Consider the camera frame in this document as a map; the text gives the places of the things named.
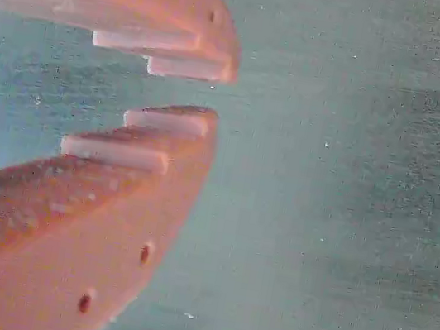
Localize orange-brown gripper left finger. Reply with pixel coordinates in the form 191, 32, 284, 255
0, 74, 223, 330

